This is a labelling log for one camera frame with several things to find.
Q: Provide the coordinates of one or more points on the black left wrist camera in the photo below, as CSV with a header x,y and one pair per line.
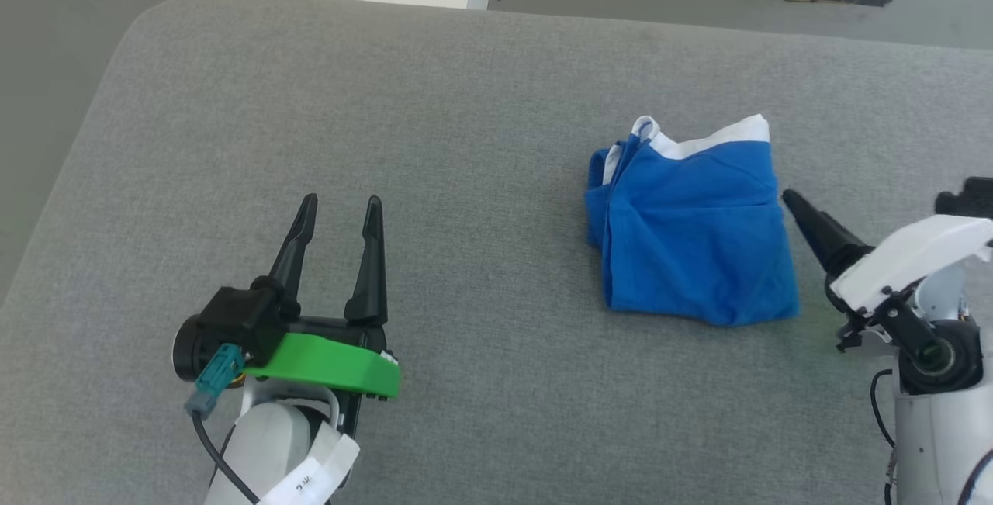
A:
x,y
233,323

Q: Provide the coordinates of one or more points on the blue and white garment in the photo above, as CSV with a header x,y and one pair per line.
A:
x,y
690,241

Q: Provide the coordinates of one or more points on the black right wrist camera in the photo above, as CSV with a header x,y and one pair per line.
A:
x,y
966,198

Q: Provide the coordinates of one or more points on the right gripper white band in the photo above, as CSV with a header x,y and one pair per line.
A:
x,y
908,257

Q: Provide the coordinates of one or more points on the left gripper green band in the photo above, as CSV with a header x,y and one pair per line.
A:
x,y
333,365

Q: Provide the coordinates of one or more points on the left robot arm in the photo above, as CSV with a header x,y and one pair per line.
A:
x,y
260,443

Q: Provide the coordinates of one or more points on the grey fabric sofa cushion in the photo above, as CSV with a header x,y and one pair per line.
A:
x,y
481,218

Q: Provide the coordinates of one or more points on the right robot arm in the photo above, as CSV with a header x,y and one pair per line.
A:
x,y
939,443

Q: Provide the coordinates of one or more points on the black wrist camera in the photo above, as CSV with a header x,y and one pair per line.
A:
x,y
966,198
233,323

